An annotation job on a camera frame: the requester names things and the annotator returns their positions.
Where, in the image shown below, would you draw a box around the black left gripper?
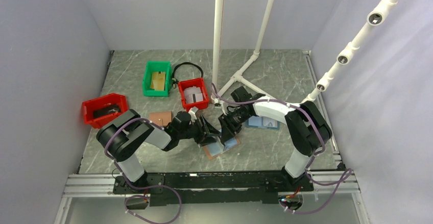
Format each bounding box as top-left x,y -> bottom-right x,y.
178,115 -> 221,146

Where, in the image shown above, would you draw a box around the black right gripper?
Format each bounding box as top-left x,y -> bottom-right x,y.
218,108 -> 252,144

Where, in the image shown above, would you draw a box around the tan card holder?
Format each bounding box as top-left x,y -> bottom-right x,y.
148,111 -> 172,127
203,138 -> 241,160

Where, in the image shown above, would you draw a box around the blue card holder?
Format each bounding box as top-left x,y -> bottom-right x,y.
245,116 -> 280,130

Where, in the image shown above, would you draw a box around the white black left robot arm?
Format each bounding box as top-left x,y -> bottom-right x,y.
96,109 -> 221,193

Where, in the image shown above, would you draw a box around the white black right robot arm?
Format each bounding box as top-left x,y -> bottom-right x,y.
218,87 -> 332,191

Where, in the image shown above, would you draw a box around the white cards in red bin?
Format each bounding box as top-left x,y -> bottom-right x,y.
183,86 -> 204,104

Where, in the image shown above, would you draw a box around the tan closed card holder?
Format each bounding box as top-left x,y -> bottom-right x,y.
148,111 -> 172,127

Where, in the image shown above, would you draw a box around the yellow cards in green bin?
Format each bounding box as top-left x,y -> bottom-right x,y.
150,71 -> 166,91

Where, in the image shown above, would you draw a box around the small red bin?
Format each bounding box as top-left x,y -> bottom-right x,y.
178,78 -> 209,112

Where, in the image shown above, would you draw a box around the green bin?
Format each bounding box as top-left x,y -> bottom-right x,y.
142,61 -> 172,97

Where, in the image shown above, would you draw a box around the black item in red bin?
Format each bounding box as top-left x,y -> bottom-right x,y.
93,104 -> 122,118

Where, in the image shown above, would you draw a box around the large red bin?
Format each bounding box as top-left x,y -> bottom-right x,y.
82,93 -> 129,129

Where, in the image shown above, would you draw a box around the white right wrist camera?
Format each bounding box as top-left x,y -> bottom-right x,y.
212,98 -> 224,109

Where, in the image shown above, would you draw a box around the white PVC pipe frame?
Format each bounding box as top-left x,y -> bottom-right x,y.
210,0 -> 281,105

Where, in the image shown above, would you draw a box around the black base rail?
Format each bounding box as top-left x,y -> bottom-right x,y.
113,170 -> 314,207

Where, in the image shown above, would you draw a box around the black cable loop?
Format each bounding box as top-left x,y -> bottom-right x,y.
171,62 -> 204,88

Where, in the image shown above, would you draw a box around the white PVC camera pole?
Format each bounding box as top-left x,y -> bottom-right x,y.
302,0 -> 398,103

